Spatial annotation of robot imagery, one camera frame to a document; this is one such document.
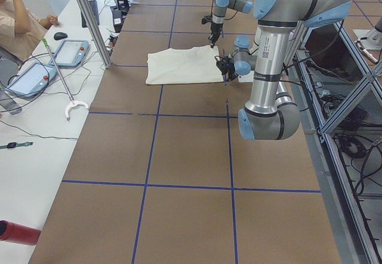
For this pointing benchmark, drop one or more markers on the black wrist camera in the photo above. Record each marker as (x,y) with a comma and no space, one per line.
(206,19)
(223,64)

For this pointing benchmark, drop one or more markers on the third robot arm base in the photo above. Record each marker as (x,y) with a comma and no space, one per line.
(369,39)

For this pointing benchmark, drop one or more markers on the aluminium frame post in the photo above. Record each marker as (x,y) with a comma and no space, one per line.
(94,30)

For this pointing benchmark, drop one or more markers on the person in beige shirt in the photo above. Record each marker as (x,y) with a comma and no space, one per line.
(21,30)

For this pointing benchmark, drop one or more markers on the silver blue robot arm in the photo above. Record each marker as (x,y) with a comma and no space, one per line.
(218,15)
(270,113)

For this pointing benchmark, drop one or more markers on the cream long-sleeve cat shirt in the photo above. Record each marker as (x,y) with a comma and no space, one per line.
(191,66)

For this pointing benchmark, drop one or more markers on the black computer mouse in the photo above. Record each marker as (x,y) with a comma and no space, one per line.
(60,35)

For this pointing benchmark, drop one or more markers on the blue teach pendant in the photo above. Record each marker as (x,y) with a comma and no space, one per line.
(32,81)
(70,53)

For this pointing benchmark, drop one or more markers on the red bottle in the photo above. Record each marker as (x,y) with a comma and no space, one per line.
(19,234)

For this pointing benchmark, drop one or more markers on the far blue teach pendant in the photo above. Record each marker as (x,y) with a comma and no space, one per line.
(70,53)

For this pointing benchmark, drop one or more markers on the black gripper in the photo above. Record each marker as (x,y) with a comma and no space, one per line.
(214,29)
(230,69)

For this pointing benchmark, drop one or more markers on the reacher grabber stick white claw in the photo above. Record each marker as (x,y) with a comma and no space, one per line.
(72,102)

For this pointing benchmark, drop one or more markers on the near blue teach pendant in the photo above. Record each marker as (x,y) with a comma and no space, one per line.
(32,81)

